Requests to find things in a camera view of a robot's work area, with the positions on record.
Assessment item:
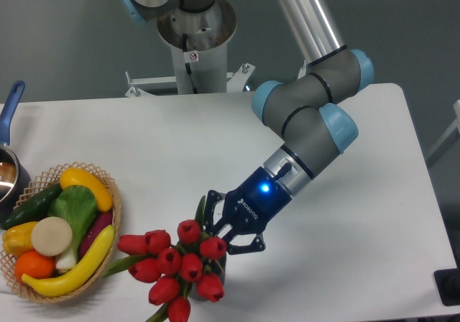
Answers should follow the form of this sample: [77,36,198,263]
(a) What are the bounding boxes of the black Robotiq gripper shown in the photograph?
[203,166,292,255]

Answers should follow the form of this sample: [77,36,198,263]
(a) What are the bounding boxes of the red tulip bouquet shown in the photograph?
[105,196,226,321]

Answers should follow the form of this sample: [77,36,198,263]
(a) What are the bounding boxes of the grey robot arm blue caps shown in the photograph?
[121,0,374,254]

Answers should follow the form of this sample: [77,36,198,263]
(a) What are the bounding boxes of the dark grey ribbed vase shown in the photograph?
[174,236,226,303]

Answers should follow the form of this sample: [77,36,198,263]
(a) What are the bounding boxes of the purple eggplant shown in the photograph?
[78,211,113,259]

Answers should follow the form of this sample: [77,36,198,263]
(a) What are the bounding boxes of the green bok choy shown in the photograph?
[47,185,97,274]

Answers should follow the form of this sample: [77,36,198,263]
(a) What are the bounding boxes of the yellow squash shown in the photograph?
[60,167,113,212]

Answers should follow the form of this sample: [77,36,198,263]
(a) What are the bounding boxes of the yellow banana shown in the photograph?
[22,225,115,298]

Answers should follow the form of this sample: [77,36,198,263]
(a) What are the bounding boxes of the beige round disc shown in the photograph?
[31,216,73,257]

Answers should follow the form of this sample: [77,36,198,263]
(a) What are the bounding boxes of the green cucumber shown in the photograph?
[1,183,63,230]

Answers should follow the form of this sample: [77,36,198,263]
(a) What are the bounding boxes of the orange fruit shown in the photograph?
[14,250,55,282]

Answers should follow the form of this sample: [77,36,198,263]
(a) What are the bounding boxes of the black device at table edge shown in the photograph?
[433,268,459,306]

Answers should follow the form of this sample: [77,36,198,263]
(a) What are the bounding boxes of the yellow bell pepper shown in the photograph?
[2,221,38,257]

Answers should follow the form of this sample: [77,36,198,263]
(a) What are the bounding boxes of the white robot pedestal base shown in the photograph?
[125,0,256,97]

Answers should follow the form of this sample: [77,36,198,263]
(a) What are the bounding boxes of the blue handled saucepan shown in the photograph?
[1,80,30,222]

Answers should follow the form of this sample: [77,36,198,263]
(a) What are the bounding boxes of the white frame at right edge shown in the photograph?
[425,100,459,170]

